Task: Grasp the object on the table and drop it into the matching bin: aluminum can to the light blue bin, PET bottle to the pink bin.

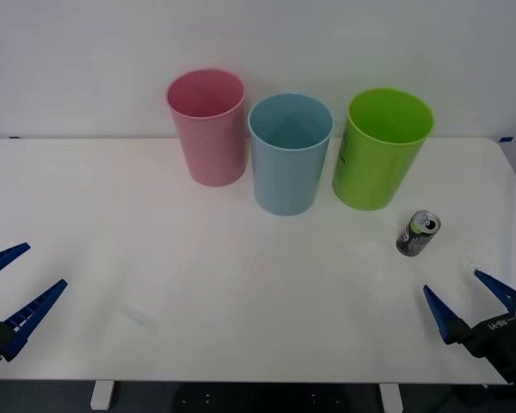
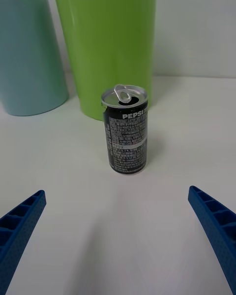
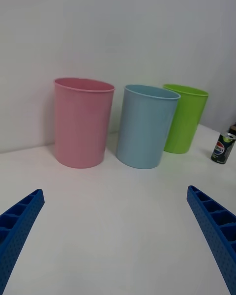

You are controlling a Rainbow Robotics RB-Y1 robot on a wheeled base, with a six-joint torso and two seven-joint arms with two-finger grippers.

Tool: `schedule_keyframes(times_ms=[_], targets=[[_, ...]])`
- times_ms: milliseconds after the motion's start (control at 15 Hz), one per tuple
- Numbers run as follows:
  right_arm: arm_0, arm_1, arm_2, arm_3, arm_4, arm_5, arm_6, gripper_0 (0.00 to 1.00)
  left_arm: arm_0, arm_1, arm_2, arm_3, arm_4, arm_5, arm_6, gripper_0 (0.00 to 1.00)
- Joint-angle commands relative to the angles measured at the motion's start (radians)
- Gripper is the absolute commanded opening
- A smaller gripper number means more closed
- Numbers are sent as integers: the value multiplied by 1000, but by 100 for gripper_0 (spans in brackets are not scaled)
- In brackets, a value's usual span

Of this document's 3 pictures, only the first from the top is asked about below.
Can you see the white table leg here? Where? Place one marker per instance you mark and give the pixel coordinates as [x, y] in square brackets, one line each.
[102, 395]
[391, 398]

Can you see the black drink can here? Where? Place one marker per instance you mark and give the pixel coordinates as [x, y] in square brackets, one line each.
[415, 241]

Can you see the green plastic bin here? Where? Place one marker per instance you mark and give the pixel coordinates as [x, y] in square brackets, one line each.
[370, 172]

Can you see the pink plastic bin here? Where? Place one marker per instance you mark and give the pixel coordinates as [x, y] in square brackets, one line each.
[215, 146]

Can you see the pale blue plastic bin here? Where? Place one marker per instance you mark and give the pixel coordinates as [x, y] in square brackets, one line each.
[286, 180]

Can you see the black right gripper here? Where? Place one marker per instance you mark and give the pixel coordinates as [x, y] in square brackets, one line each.
[503, 344]

